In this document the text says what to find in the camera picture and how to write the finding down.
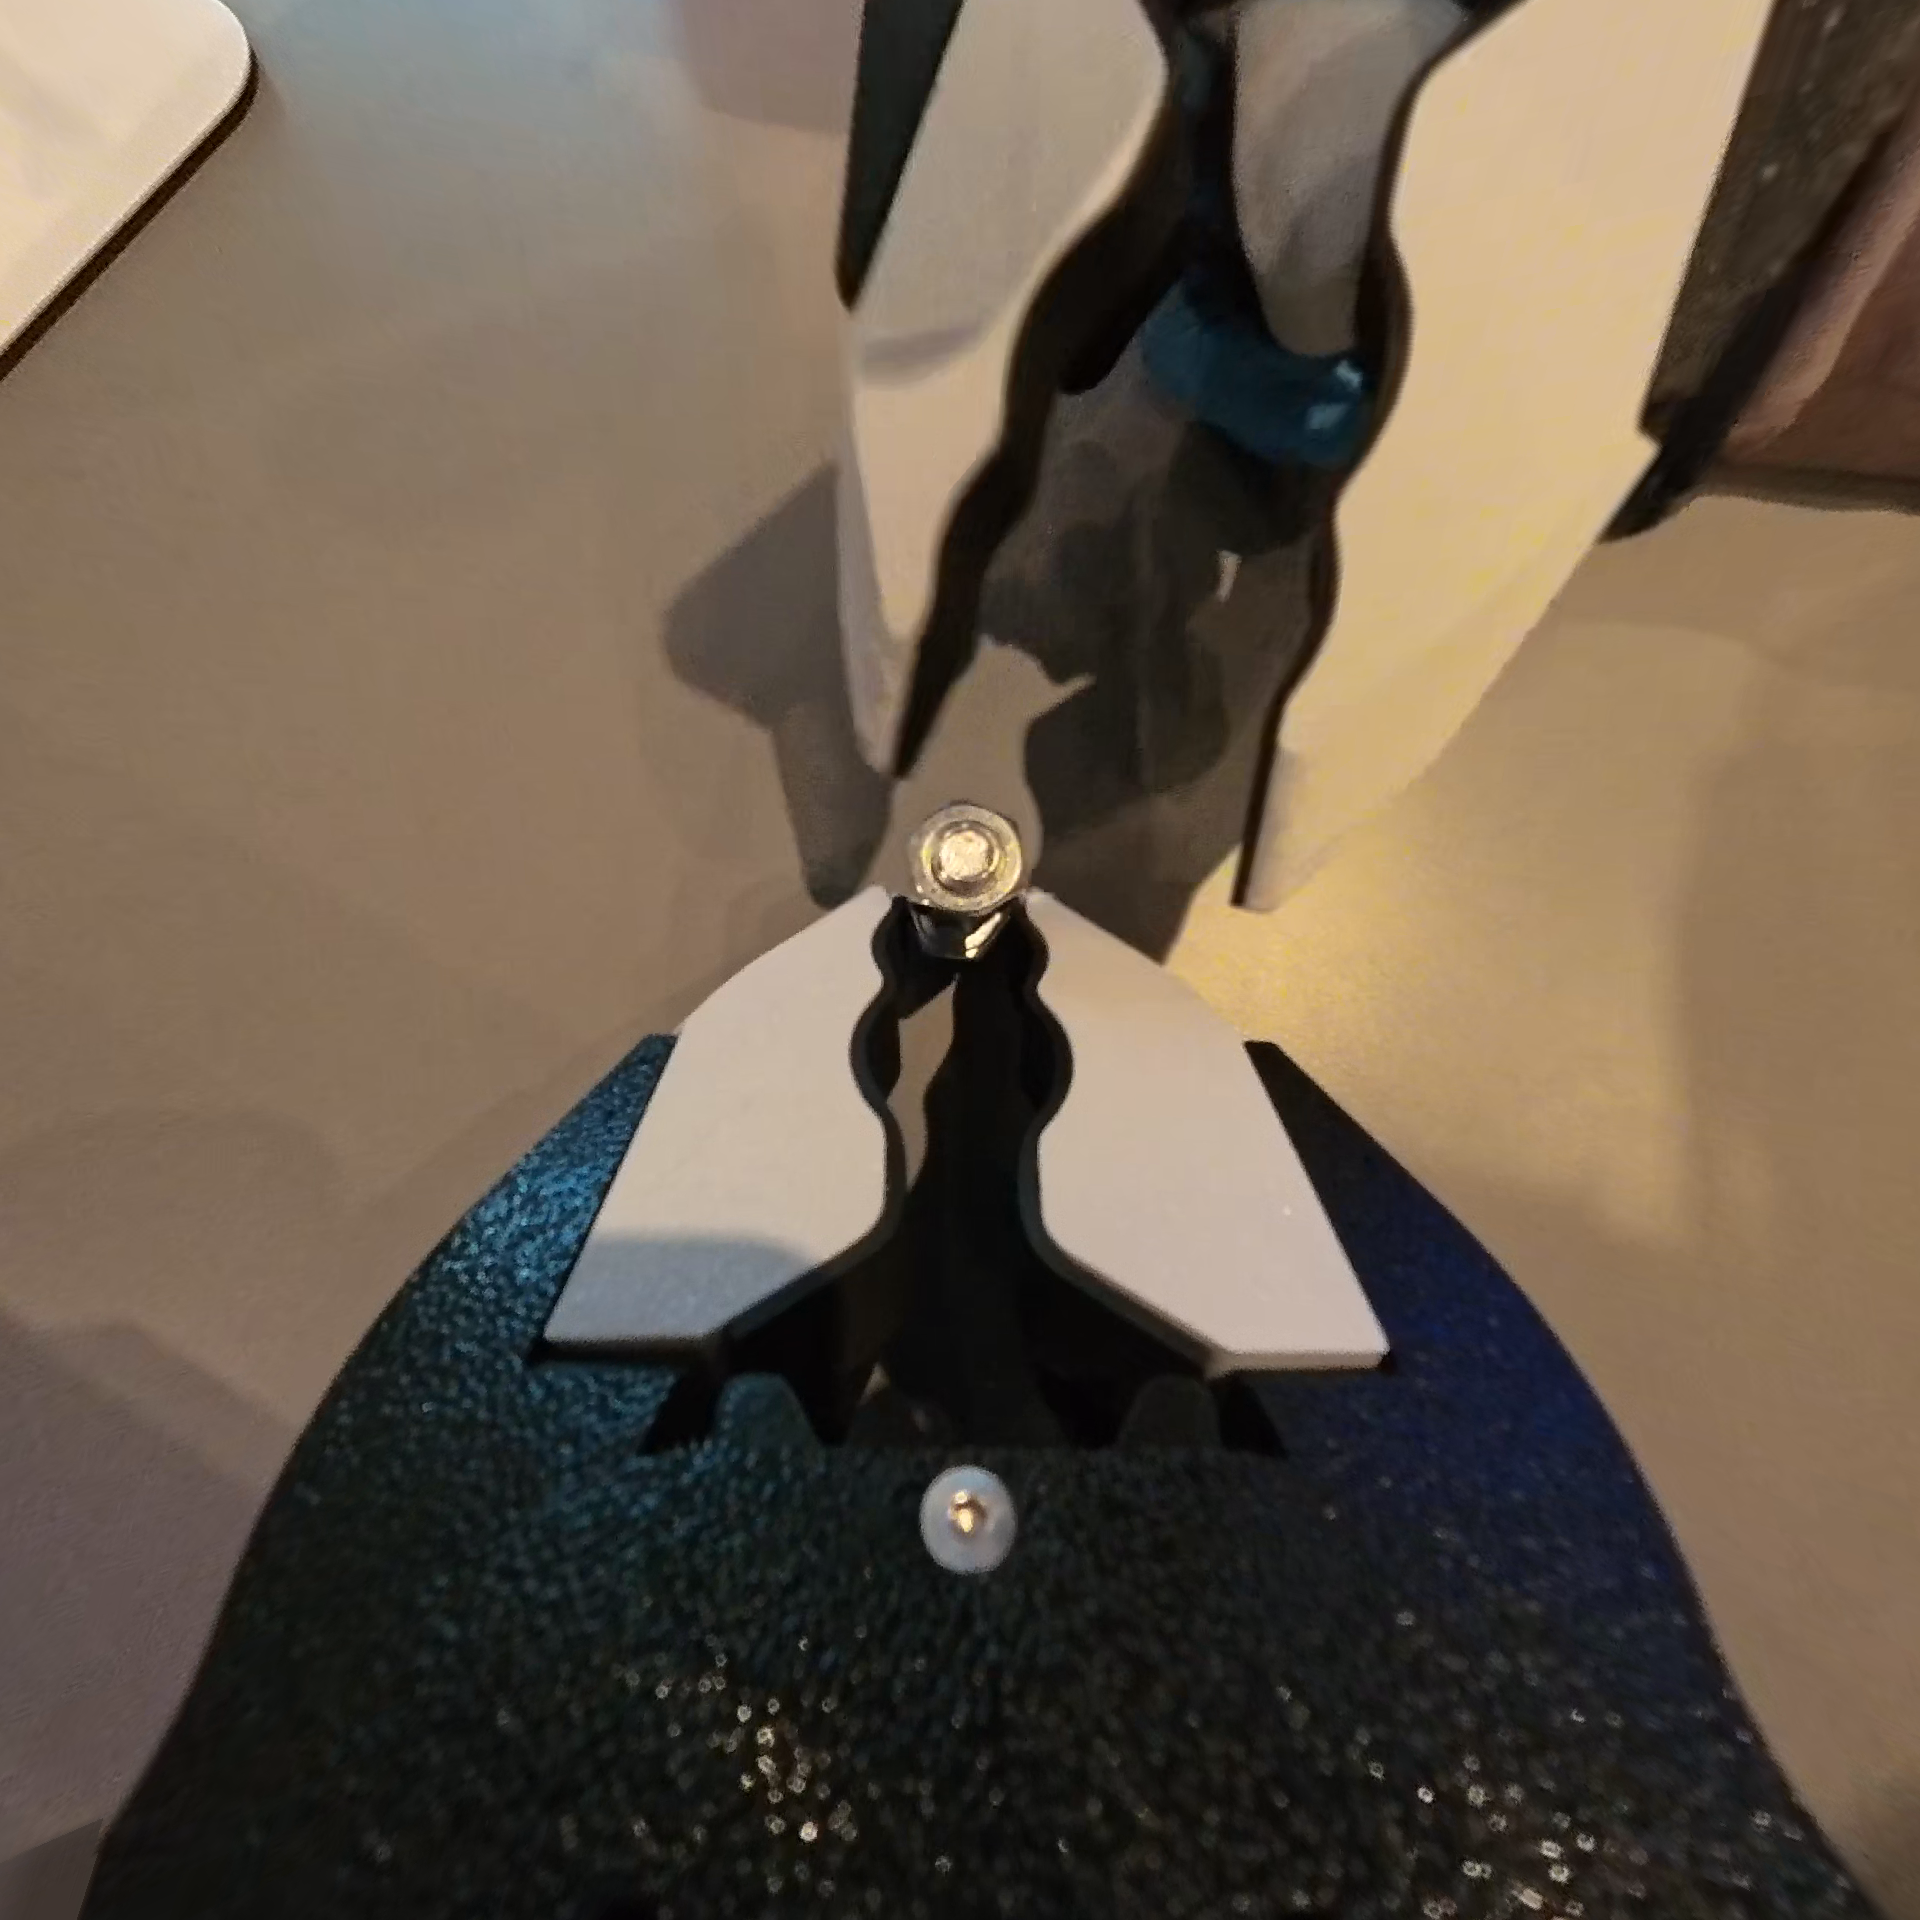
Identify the person's right forearm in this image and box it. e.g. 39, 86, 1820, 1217
1711, 141, 1920, 488

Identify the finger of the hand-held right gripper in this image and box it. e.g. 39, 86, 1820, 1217
1229, 0, 1776, 910
832, 0, 1202, 785

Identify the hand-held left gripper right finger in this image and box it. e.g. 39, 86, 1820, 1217
1017, 890, 1388, 1376

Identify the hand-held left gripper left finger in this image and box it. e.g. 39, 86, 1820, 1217
542, 883, 929, 1368

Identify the wooden board document stand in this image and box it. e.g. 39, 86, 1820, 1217
0, 0, 262, 385

